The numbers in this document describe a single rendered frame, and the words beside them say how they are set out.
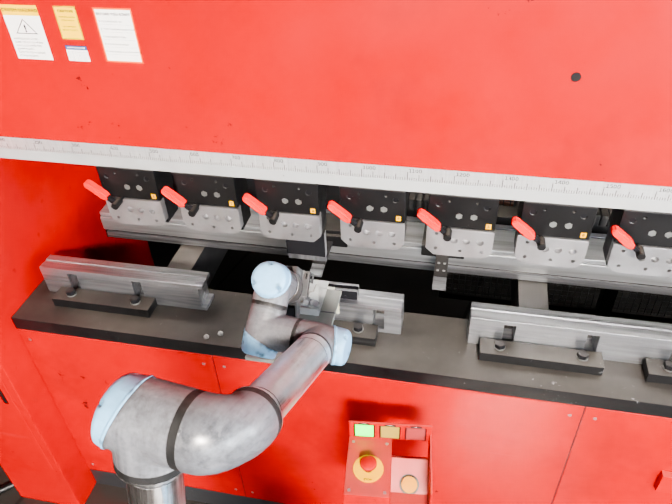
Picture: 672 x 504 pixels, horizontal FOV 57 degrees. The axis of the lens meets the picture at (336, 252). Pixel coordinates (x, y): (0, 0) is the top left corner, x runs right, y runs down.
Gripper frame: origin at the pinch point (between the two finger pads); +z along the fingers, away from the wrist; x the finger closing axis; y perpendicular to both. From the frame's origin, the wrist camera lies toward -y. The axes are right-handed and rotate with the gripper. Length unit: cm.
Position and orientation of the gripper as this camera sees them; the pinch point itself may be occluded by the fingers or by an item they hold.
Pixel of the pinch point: (303, 305)
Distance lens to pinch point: 158.3
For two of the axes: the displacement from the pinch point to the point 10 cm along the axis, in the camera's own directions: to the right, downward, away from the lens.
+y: 1.3, -9.8, 1.6
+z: 1.6, 1.8, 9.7
